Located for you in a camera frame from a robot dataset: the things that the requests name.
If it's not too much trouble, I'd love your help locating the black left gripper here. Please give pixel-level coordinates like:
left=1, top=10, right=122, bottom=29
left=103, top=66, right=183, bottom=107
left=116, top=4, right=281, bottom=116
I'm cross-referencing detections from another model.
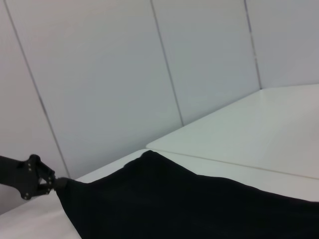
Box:
left=0, top=154, right=68, bottom=201

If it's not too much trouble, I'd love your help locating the black shirt with FREE print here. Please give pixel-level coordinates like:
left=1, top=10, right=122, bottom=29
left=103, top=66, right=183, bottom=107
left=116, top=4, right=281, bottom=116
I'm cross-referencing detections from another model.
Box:
left=56, top=150, right=319, bottom=239

